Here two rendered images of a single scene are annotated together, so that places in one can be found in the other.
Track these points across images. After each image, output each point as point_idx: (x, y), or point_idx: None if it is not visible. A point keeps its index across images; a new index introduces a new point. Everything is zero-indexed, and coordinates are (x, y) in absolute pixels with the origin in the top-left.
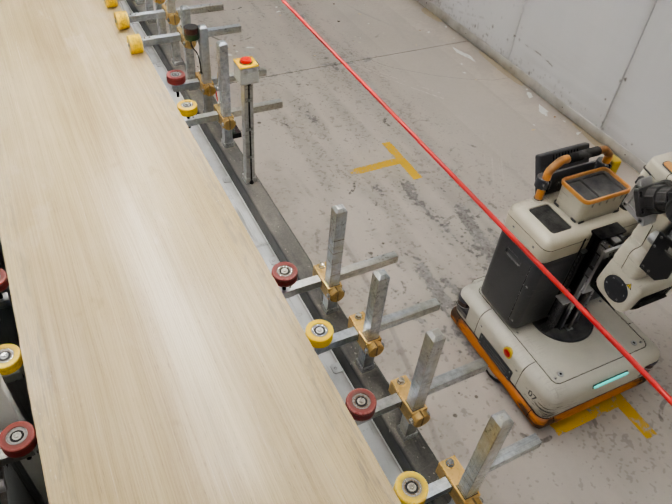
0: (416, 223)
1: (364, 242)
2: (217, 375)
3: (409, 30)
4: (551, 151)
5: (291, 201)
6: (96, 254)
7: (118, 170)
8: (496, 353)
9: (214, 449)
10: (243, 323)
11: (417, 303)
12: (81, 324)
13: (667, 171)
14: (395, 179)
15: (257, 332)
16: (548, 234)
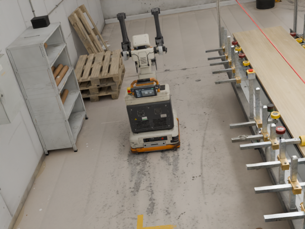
0: (161, 189)
1: (193, 184)
2: (271, 57)
3: None
4: (149, 86)
5: (219, 213)
6: (304, 74)
7: (302, 92)
8: (178, 125)
9: (273, 51)
10: (263, 63)
11: (186, 158)
12: (304, 64)
13: (152, 47)
14: (153, 216)
15: (260, 62)
16: (166, 84)
